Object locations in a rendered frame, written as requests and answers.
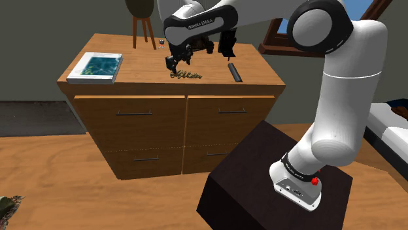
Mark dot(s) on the small dark and orange figure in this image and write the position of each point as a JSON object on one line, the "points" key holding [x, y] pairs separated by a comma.
{"points": [[161, 44]]}

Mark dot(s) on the white book with teal cover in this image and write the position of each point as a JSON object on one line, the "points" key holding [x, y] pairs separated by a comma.
{"points": [[97, 68]]}

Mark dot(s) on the dark grey rug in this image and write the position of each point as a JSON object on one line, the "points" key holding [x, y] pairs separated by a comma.
{"points": [[35, 119]]}

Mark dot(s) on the black remote control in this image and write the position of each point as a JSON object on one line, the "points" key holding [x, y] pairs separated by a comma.
{"points": [[235, 72]]}

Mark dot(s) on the wooden stand with dark pot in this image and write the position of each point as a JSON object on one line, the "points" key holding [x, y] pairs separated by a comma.
{"points": [[142, 9]]}

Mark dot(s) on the dark brown robot stand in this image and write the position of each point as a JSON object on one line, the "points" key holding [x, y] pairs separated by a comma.
{"points": [[248, 178]]}

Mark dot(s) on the black upright object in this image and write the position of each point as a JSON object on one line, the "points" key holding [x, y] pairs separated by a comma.
{"points": [[227, 43]]}

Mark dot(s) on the dark thin curly object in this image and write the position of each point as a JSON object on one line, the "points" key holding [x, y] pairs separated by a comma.
{"points": [[188, 75]]}

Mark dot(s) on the window with brown wooden frame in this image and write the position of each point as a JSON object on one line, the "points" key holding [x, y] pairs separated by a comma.
{"points": [[273, 47]]}

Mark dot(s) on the wooden chest of drawers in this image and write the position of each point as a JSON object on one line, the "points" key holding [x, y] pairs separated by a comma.
{"points": [[153, 127]]}

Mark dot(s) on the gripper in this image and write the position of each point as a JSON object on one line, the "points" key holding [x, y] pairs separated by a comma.
{"points": [[179, 49]]}

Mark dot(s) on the bed with white sheet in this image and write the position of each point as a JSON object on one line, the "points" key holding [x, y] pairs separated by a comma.
{"points": [[392, 133]]}

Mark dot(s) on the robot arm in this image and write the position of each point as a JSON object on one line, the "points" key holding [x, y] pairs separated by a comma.
{"points": [[347, 95]]}

